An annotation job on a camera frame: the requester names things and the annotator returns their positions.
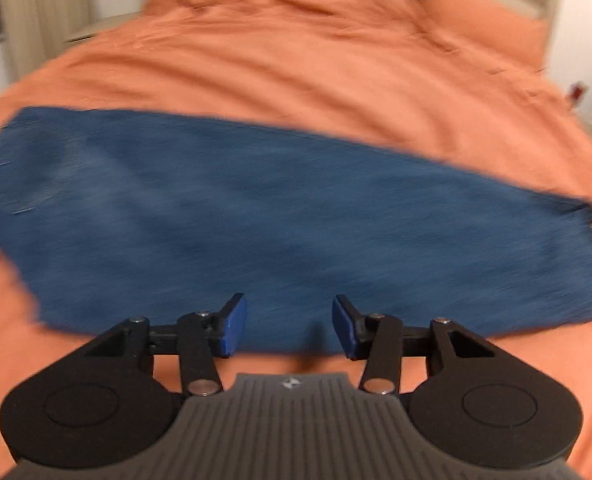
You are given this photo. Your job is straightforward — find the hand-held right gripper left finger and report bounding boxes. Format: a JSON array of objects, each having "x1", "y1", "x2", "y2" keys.
[{"x1": 83, "y1": 292, "x2": 249, "y2": 397}]

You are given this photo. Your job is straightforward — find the orange duvet bed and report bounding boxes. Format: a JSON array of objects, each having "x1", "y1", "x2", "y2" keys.
[{"x1": 0, "y1": 0, "x2": 592, "y2": 480}]

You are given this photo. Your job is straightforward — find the beige nightstand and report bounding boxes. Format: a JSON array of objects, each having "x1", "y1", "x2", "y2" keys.
[{"x1": 66, "y1": 17, "x2": 144, "y2": 45}]

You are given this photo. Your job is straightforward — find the beige curtain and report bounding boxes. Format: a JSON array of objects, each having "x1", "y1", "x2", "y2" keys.
[{"x1": 0, "y1": 0, "x2": 163, "y2": 80}]

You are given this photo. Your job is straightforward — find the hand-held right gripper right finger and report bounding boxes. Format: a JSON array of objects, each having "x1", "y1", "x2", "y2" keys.
[{"x1": 331, "y1": 294, "x2": 499, "y2": 396}]

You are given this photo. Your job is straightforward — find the blue denim pants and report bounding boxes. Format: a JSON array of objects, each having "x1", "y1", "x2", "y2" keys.
[{"x1": 0, "y1": 106, "x2": 592, "y2": 357}]

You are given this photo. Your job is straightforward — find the orange pillow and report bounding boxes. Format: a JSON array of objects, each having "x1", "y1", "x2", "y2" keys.
[{"x1": 407, "y1": 0, "x2": 550, "y2": 69}]

